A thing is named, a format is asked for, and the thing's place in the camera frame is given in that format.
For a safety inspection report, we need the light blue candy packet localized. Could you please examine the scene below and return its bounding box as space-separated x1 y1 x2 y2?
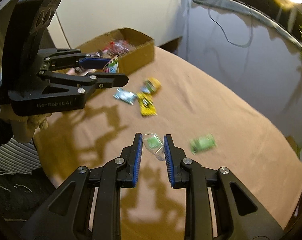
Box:
114 88 137 105

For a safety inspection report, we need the red clear dates bag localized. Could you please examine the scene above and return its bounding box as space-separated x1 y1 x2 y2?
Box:
97 40 136 57

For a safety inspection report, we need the yellow blue egg snack packet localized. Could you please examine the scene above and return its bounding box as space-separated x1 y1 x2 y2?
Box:
141 77 161 94

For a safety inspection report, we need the clear green candy packet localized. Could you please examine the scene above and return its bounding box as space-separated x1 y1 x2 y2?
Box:
142 133 165 161

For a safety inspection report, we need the left white gloved hand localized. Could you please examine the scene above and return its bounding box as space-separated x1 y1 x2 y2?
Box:
0 105 52 143

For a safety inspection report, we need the brown cardboard box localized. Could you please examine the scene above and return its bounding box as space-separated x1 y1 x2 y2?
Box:
78 28 155 75

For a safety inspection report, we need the green flat snack packet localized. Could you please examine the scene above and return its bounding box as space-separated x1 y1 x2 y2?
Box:
190 134 216 154

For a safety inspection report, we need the tan table blanket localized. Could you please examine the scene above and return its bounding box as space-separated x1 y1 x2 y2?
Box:
34 48 302 227

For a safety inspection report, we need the black cable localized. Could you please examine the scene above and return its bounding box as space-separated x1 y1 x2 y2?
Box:
190 0 257 49

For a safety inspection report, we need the white cable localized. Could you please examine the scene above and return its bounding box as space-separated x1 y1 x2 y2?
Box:
181 0 192 46

